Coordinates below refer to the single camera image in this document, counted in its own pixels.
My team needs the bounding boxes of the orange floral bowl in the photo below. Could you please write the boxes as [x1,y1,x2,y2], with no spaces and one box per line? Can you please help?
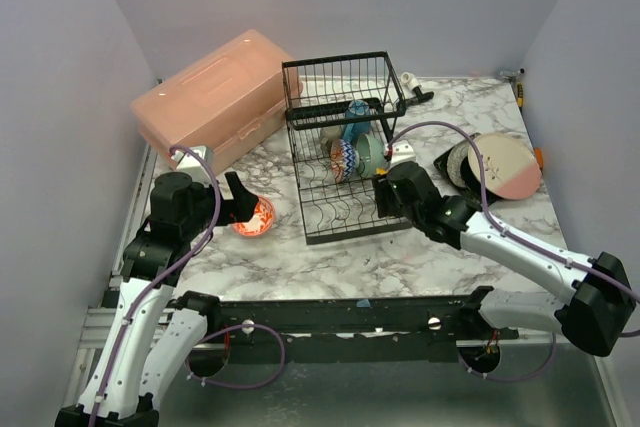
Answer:
[231,196,276,237]

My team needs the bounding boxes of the mint green bowl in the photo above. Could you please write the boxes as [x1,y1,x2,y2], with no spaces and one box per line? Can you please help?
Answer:
[355,133,388,178]

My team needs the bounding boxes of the blue patterned bowl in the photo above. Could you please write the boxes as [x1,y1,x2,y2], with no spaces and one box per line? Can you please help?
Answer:
[330,139,359,183]

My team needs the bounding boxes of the grey ceramic mug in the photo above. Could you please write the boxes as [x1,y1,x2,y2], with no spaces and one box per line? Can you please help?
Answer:
[319,125,343,152]

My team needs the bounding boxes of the blue floral mug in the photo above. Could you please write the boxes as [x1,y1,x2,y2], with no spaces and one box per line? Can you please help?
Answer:
[342,99,370,142]

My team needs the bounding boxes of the pink and cream plate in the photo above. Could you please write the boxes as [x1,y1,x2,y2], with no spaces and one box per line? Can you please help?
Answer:
[467,132,542,200]

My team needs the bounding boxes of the speckled white plate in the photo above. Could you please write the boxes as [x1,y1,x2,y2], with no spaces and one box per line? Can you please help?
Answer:
[446,141,469,188]

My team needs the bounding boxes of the black round plate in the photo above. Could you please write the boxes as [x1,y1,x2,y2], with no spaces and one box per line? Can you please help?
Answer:
[460,156,502,205]

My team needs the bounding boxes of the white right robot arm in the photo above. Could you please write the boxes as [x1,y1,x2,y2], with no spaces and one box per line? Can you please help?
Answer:
[372,162,639,357]

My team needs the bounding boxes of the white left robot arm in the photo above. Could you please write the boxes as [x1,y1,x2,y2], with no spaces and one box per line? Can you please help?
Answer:
[55,171,258,426]

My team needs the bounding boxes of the black floral square plate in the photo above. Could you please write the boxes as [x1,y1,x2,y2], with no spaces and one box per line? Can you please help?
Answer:
[433,145,481,204]

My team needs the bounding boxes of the pink plastic storage box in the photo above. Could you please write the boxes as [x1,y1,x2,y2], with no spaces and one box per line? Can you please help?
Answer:
[131,30,293,174]

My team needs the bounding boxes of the black and white pipe fitting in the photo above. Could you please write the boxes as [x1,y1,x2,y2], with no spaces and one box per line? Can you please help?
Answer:
[399,72,434,108]

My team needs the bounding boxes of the orange clamp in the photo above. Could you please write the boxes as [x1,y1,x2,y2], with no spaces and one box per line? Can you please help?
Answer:
[534,148,544,169]

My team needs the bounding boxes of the yellow black tool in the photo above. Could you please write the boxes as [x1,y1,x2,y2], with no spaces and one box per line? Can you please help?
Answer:
[516,82,524,109]

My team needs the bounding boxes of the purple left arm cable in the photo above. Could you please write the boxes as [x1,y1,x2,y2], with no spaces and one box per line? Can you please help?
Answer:
[87,145,223,426]

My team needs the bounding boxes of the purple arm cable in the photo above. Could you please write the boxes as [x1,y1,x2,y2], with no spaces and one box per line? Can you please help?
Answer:
[389,120,640,338]
[87,145,223,426]

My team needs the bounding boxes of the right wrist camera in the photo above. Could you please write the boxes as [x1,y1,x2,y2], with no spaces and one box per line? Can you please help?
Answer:
[387,140,417,168]

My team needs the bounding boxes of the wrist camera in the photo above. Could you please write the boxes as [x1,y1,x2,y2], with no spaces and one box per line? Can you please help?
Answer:
[387,140,417,168]
[171,146,213,185]

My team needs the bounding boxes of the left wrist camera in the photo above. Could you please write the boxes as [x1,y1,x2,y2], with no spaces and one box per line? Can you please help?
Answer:
[171,146,213,185]

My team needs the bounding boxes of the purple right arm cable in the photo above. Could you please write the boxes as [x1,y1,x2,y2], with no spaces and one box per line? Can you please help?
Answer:
[389,120,640,338]

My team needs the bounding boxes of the black wire dish rack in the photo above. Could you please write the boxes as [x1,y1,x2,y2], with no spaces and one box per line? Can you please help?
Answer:
[282,51,409,245]

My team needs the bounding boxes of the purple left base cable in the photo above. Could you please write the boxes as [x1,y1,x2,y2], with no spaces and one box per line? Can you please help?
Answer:
[184,324,287,391]

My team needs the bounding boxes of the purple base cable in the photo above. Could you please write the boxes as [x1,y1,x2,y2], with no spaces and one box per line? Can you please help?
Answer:
[184,324,287,391]
[455,331,557,384]

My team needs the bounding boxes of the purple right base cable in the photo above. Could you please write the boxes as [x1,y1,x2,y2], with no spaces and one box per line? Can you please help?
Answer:
[455,331,557,384]

